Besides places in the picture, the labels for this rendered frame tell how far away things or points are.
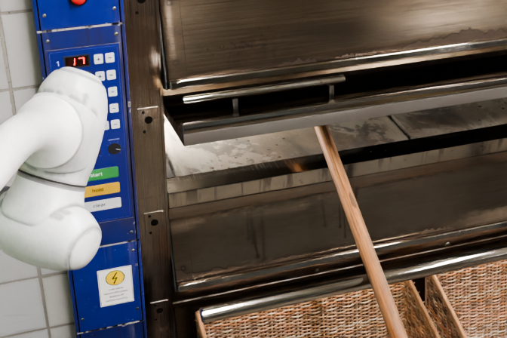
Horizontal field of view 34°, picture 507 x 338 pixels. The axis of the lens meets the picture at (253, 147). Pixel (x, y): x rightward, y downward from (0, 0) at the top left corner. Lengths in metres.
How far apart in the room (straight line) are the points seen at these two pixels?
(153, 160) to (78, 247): 0.58
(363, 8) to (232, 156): 0.46
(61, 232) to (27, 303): 0.74
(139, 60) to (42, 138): 0.55
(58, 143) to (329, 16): 0.75
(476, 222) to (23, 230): 1.29
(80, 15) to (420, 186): 0.96
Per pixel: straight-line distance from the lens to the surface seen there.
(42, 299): 1.92
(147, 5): 1.59
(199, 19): 1.64
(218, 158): 1.91
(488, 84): 1.79
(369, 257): 1.61
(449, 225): 2.15
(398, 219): 2.07
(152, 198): 1.80
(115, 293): 1.90
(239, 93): 1.60
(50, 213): 1.21
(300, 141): 1.98
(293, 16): 1.69
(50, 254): 1.21
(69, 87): 1.20
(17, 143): 1.07
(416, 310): 2.13
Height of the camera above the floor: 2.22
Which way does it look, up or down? 32 degrees down
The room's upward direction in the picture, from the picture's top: 1 degrees clockwise
